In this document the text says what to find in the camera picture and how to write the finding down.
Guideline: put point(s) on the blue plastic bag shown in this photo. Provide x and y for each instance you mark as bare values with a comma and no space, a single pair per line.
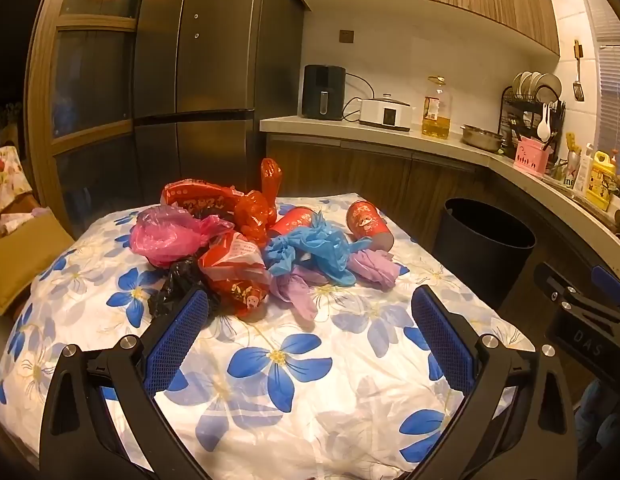
310,250

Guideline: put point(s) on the blue clothing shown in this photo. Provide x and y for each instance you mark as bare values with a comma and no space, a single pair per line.
599,420

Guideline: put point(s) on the red printed snack bag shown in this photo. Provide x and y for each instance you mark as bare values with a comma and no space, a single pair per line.
200,200

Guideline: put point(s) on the floral chair cover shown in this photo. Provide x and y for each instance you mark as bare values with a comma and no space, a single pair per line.
7,180

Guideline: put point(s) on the silver drink can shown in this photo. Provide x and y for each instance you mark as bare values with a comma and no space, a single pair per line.
572,170

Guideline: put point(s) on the red paper cup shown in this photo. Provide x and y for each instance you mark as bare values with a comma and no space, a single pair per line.
295,220
365,222

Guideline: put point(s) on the yellow detergent bottle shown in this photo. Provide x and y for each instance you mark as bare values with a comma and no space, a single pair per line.
600,185

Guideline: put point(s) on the purple plastic bag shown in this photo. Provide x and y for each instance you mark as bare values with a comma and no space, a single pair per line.
295,290
374,267

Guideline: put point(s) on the black air fryer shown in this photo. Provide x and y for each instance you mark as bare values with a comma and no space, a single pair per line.
322,92

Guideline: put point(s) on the steel basin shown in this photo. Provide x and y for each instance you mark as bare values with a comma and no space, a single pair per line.
482,140

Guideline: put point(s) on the white pump bottle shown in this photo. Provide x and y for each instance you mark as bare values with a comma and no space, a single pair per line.
583,172

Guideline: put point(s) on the black plastic bag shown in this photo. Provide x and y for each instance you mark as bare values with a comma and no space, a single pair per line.
177,280

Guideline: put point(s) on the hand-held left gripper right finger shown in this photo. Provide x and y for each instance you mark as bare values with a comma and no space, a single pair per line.
439,345

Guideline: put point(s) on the wooden glass-door cabinet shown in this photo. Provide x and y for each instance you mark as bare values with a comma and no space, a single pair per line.
90,22

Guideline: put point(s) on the dark wall socket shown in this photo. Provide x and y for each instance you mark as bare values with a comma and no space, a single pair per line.
346,36

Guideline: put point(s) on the row of white dishes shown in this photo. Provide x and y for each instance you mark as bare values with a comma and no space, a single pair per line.
537,85

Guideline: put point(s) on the mustard cushion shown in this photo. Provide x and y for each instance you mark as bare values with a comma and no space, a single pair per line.
25,260

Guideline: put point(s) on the dark steel refrigerator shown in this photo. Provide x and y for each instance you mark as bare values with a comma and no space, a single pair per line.
205,85

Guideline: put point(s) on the pale stone countertop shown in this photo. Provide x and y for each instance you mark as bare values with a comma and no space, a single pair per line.
340,132

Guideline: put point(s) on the black trash bin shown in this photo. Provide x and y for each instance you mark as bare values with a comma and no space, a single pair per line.
469,270

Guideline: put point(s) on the white window blind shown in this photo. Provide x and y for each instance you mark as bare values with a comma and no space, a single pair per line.
612,85

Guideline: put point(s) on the wooden lower cabinets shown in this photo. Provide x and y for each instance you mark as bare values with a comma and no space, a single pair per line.
365,170

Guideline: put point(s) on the cooking oil bottle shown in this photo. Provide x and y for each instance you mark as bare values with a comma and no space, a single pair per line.
436,115

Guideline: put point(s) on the pink plastic bag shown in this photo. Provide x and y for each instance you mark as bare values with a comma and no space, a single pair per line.
165,235

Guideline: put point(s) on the black dish rack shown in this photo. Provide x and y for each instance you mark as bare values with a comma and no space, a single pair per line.
509,110

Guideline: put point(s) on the white electric cooker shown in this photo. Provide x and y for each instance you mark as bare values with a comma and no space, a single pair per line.
384,115

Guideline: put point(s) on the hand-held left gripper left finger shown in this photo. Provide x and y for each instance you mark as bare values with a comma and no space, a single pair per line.
177,340

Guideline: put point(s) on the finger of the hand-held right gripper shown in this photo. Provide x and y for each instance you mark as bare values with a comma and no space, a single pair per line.
564,292
609,279

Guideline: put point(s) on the pink utensil holder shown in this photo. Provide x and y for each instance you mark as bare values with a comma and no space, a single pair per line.
529,157

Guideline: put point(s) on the orange-red twisted plastic bag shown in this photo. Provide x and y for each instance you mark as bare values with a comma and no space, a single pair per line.
255,215

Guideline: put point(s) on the hanging slotted spatula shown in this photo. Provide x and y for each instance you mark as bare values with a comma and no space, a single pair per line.
578,90

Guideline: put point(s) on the pale pink cloth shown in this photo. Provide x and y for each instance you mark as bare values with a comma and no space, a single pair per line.
20,220

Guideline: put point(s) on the red printed plastic bag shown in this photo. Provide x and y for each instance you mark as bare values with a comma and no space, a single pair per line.
235,270

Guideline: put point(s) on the blue floral white cloth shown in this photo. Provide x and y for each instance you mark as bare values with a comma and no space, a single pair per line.
340,410

